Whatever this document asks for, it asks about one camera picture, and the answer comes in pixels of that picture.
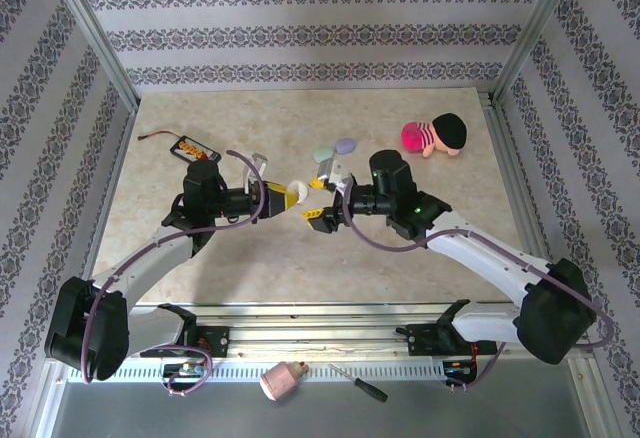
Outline white earbud case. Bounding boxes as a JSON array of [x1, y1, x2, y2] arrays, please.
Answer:
[[289, 179, 313, 207]]

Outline pink plush doll black hat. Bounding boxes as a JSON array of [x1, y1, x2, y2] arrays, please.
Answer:
[[400, 112, 469, 159]]

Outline pink cylindrical bottle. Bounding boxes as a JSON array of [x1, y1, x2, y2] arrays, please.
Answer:
[[259, 360, 311, 402]]

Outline small electronics board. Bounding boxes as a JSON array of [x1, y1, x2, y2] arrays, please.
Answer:
[[163, 360, 207, 380], [442, 359, 477, 380]]

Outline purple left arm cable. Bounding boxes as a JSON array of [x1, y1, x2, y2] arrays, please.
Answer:
[[79, 149, 267, 399]]

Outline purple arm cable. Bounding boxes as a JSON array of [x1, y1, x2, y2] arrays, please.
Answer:
[[79, 149, 267, 399], [332, 155, 617, 393]]

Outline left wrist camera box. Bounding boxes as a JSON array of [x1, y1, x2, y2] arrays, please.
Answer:
[[242, 152, 270, 194]]

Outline black battery pack with wires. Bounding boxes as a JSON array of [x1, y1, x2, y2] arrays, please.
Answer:
[[169, 136, 223, 163]]

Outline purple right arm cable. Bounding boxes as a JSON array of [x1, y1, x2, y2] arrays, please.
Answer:
[[332, 155, 617, 393]]

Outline red black power wire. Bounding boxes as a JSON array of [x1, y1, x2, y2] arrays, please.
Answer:
[[137, 129, 184, 142]]

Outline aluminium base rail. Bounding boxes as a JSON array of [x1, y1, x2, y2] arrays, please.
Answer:
[[127, 300, 599, 362]]

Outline aluminium side rail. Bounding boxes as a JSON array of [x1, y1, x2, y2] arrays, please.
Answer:
[[477, 90, 569, 317]]

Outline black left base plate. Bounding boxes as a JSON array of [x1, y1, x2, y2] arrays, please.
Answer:
[[192, 325, 232, 358]]

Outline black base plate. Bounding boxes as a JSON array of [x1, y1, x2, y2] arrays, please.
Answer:
[[192, 325, 232, 358], [405, 322, 497, 358]]

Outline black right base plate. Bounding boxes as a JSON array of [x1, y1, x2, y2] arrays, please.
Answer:
[[405, 322, 497, 358]]

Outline white slotted cable duct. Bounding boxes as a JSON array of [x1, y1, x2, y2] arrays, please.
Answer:
[[114, 361, 446, 382]]

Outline black handled screwdriver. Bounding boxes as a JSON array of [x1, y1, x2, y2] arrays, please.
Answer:
[[327, 363, 389, 403]]

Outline aluminium frame post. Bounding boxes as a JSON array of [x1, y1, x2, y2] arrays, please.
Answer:
[[492, 0, 585, 104], [42, 0, 140, 109]]

